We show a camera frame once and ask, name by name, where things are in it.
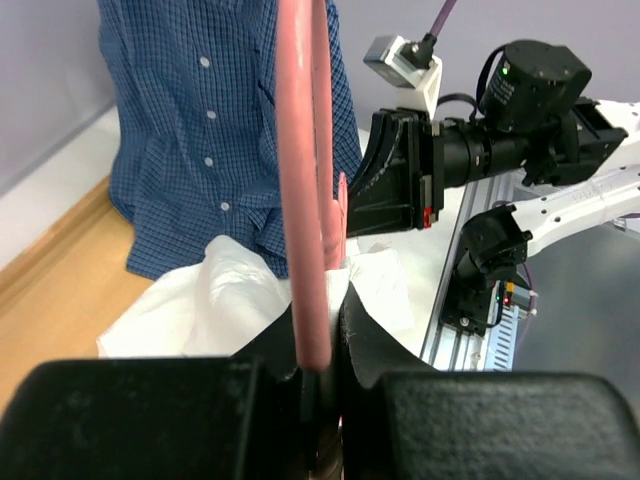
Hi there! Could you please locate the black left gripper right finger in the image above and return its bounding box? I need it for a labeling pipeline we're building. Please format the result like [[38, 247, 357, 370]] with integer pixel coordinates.
[[338, 288, 639, 479]]

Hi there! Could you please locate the pink wire hanger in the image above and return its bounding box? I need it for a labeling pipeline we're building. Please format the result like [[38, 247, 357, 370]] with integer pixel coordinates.
[[275, 1, 347, 372]]

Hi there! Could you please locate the blue checkered shirt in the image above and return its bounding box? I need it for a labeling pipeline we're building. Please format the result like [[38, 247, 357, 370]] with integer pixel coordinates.
[[96, 0, 363, 281]]

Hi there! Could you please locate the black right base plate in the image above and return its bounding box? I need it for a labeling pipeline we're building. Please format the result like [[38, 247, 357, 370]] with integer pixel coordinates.
[[440, 279, 502, 337]]

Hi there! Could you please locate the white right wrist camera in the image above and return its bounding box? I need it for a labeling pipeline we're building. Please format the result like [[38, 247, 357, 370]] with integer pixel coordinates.
[[363, 34, 443, 120]]

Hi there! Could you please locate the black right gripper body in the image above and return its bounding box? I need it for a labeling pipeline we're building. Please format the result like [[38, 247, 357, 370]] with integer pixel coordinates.
[[410, 119, 525, 229]]

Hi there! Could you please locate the aluminium mounting rail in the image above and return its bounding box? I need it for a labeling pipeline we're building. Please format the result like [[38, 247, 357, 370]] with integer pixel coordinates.
[[420, 174, 514, 371]]

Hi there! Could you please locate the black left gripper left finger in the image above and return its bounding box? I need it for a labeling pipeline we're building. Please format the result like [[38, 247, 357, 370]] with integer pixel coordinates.
[[1, 303, 320, 479]]

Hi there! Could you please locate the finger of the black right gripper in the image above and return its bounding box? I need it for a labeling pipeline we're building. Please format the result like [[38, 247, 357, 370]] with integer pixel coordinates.
[[347, 109, 424, 237]]

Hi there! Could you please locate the white shirt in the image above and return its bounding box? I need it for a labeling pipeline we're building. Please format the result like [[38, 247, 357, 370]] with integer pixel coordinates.
[[97, 236, 415, 358]]

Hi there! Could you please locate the slotted grey cable duct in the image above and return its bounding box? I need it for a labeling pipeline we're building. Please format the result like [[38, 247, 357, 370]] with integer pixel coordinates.
[[483, 300, 528, 372]]

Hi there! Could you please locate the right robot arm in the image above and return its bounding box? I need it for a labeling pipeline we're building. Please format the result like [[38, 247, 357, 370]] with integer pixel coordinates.
[[347, 35, 639, 333]]

